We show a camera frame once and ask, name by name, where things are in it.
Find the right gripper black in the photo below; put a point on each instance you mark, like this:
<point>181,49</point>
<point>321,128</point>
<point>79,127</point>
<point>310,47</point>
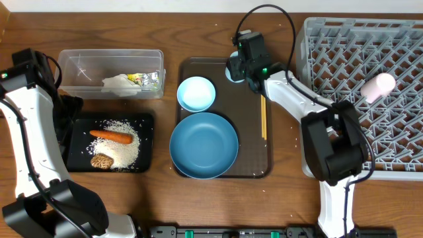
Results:
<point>236,65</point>

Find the green pandan cake wrapper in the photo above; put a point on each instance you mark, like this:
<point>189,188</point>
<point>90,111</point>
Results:
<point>136,78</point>

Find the black plastic tray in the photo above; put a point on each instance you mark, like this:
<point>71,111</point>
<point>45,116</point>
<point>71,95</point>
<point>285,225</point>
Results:
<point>76,158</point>

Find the brown serving tray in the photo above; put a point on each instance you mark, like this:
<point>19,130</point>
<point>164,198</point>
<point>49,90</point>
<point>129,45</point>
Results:
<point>241,107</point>

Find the aluminium foil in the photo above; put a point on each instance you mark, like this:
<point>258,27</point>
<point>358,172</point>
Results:
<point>150,79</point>

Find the dark blue plate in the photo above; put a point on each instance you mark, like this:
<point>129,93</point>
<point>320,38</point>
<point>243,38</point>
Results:
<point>204,146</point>

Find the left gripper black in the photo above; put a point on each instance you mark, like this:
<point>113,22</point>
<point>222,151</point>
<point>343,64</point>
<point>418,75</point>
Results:
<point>76,105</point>

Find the clear plastic container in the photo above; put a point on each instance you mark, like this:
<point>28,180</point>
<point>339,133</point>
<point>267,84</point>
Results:
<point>83,70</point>

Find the light blue bowl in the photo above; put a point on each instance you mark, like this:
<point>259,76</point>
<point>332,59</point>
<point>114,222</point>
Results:
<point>196,94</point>

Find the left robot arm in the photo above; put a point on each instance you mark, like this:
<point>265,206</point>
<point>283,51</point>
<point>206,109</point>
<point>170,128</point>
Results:
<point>48,203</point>

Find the grey dishwasher rack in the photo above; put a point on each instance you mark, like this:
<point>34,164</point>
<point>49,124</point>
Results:
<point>336,57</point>

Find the brown mushroom food scrap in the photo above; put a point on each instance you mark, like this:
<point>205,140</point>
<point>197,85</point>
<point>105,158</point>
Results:
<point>102,161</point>

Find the white tissue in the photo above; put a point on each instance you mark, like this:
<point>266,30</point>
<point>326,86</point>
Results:
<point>120,85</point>

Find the pink cup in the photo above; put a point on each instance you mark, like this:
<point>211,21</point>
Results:
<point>379,86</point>

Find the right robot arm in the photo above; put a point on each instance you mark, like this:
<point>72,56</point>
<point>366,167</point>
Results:
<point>333,146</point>

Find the orange carrot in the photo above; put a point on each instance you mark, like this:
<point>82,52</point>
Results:
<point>113,136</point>

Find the light blue cup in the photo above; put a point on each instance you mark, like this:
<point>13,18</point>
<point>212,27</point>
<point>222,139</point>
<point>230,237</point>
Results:
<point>227,73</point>

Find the pile of white rice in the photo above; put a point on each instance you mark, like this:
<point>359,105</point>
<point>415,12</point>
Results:
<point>126,156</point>

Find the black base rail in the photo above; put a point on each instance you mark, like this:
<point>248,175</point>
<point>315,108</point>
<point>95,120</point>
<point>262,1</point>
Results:
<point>290,232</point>

